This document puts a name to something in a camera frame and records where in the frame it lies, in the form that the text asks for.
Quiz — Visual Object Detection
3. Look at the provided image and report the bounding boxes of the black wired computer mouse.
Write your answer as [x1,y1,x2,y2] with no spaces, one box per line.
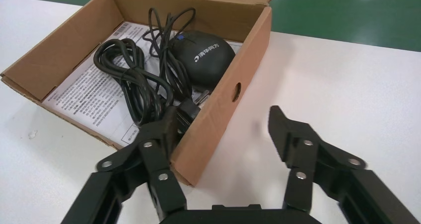
[142,6,236,101]

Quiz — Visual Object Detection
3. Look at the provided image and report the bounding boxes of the white printed instruction sheet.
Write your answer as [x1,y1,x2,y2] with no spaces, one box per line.
[42,21,244,148]

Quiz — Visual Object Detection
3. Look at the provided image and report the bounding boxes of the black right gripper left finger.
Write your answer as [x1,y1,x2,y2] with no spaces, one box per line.
[61,106,188,224]

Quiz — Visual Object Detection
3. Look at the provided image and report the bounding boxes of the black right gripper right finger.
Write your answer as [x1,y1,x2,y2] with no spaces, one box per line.
[268,105,421,224]

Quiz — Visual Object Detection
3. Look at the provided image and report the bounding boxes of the black coiled power cable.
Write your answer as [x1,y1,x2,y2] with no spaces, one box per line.
[93,38,211,128]

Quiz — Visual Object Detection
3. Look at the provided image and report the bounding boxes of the brown cardboard storage box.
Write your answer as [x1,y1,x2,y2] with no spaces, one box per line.
[0,0,286,187]

